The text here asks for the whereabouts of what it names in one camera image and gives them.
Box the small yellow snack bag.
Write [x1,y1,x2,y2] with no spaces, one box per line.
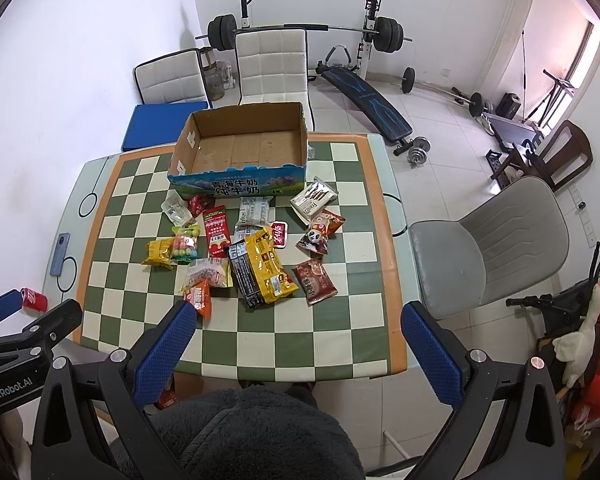
[142,237,174,270]

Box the clear mixed snack bag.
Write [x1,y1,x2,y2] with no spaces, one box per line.
[181,258,234,292]

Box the brown snack packet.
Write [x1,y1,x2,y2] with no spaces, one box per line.
[292,258,338,306]

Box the red green snack packet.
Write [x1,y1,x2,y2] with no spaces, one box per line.
[202,206,232,258]

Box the large yellow black snack bag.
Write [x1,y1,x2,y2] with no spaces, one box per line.
[225,226,298,309]

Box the orange panda snack bag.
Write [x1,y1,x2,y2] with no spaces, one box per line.
[296,209,346,256]

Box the grey barcode snack packet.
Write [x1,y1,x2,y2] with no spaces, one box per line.
[234,196,271,242]

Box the red white jelly cup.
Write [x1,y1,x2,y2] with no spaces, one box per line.
[271,220,288,249]

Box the white chocolate stick packet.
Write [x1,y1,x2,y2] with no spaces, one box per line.
[289,177,338,226]

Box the colourful candy ball bag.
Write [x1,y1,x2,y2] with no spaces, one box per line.
[171,224,200,264]

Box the clear plastic snack packet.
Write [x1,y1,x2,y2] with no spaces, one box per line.
[161,190,194,228]

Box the red soda can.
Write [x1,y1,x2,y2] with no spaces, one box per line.
[20,287,48,313]

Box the blue smartphone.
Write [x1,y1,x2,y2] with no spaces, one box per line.
[48,232,70,278]

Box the black fuzzy jacket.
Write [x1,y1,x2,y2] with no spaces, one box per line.
[150,382,365,479]

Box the white plush goose toy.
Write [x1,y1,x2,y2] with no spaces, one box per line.
[553,279,600,399]

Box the grey office chair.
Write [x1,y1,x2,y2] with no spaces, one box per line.
[408,177,570,320]

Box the small red triangular packet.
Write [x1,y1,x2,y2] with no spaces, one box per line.
[188,194,212,218]

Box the chrome dumbbell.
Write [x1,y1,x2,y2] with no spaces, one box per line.
[407,136,431,167]

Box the dark wooden chair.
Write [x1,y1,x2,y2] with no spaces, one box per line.
[486,115,593,192]

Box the open cardboard milk box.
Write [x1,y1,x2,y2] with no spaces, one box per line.
[168,102,309,198]

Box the long barbell on floor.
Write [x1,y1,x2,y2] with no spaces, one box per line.
[400,67,486,118]

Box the white chair with blue cushion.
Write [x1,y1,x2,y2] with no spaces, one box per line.
[133,48,210,105]

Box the large water jug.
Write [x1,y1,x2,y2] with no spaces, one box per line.
[199,47,225,102]

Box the white padded chair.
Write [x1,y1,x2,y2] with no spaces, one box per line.
[235,28,314,131]

